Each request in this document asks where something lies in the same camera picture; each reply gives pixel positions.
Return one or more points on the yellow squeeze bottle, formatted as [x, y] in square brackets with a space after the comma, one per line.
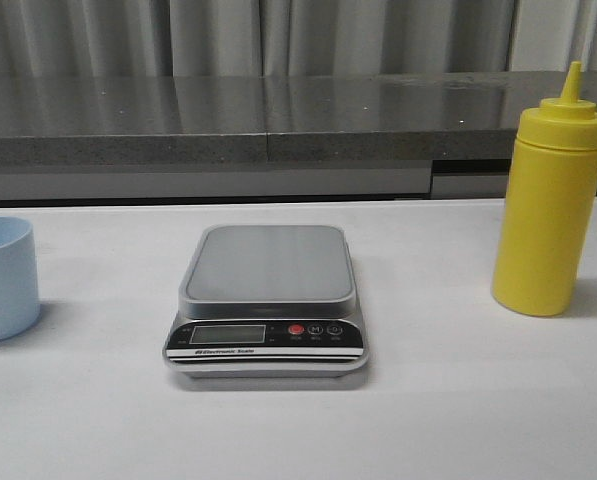
[549, 198]

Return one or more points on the light blue plastic cup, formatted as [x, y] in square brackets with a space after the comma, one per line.
[19, 296]

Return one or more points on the silver digital kitchen scale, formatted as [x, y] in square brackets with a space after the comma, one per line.
[268, 301]

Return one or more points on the grey stone counter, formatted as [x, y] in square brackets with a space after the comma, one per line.
[143, 140]

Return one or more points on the grey curtain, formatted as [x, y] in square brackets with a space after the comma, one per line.
[292, 38]

